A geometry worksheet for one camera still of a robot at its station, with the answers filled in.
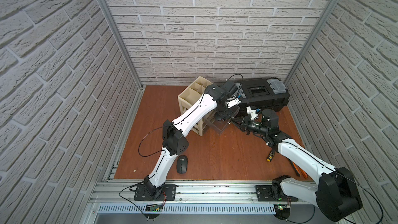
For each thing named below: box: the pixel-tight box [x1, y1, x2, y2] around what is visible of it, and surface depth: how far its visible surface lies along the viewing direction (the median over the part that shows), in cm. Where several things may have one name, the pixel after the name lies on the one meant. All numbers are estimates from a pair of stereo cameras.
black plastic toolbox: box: [239, 77, 291, 111], surface depth 96 cm
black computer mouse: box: [176, 154, 189, 175], surface depth 83 cm
